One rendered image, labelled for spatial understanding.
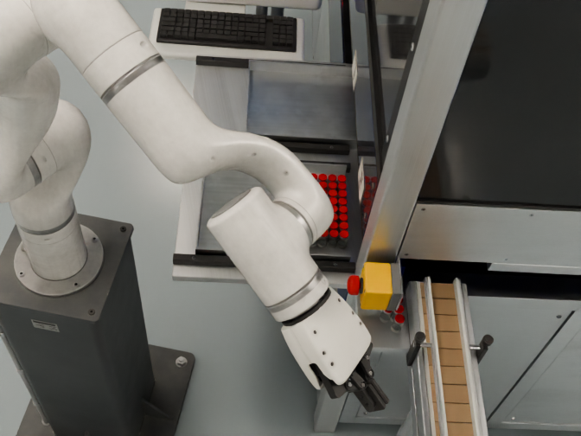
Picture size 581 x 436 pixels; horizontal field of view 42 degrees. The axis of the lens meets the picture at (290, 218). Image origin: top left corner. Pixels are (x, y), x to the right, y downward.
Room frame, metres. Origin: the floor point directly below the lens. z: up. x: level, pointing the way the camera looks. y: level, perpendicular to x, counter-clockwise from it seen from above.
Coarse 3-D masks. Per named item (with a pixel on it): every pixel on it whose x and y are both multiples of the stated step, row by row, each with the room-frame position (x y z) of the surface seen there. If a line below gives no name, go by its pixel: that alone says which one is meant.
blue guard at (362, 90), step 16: (352, 0) 1.63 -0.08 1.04; (352, 16) 1.58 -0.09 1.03; (352, 32) 1.54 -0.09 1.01; (352, 48) 1.49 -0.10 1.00; (368, 64) 1.25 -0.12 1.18; (368, 80) 1.21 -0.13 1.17; (368, 96) 1.17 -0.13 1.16; (368, 112) 1.14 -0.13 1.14; (368, 128) 1.10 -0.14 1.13; (368, 144) 1.07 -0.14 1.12; (368, 160) 1.03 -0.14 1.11; (368, 176) 1.00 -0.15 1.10; (368, 192) 0.97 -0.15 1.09; (368, 208) 0.93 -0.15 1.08
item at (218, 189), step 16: (208, 176) 1.11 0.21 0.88; (224, 176) 1.12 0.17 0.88; (240, 176) 1.13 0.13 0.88; (336, 176) 1.17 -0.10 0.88; (208, 192) 1.07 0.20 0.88; (224, 192) 1.07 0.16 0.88; (240, 192) 1.08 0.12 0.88; (208, 208) 1.02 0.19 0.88; (208, 240) 0.93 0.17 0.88; (320, 256) 0.91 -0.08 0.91; (336, 256) 0.92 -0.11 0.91
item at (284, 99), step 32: (256, 64) 1.49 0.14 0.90; (288, 64) 1.50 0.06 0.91; (320, 64) 1.51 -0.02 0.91; (256, 96) 1.40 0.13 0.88; (288, 96) 1.41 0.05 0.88; (320, 96) 1.43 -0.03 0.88; (352, 96) 1.44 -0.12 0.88; (256, 128) 1.29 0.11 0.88; (288, 128) 1.30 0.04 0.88; (320, 128) 1.32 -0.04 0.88; (352, 128) 1.33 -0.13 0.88
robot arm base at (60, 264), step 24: (24, 240) 0.80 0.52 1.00; (48, 240) 0.79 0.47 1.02; (72, 240) 0.82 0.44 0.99; (96, 240) 0.90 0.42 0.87; (24, 264) 0.82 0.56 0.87; (48, 264) 0.79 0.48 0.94; (72, 264) 0.81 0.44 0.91; (96, 264) 0.84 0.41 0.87; (48, 288) 0.77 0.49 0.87; (72, 288) 0.78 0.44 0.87
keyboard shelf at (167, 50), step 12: (156, 12) 1.76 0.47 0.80; (240, 12) 1.81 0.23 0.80; (156, 24) 1.71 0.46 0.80; (300, 24) 1.79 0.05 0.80; (300, 36) 1.74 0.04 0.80; (156, 48) 1.61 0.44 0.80; (168, 48) 1.61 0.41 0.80; (180, 48) 1.62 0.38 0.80; (192, 48) 1.62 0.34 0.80; (204, 48) 1.63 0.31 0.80; (216, 48) 1.64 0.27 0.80; (228, 48) 1.64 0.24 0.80; (240, 48) 1.65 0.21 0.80; (300, 48) 1.69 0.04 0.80; (192, 60) 1.60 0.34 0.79; (300, 60) 1.64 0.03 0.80
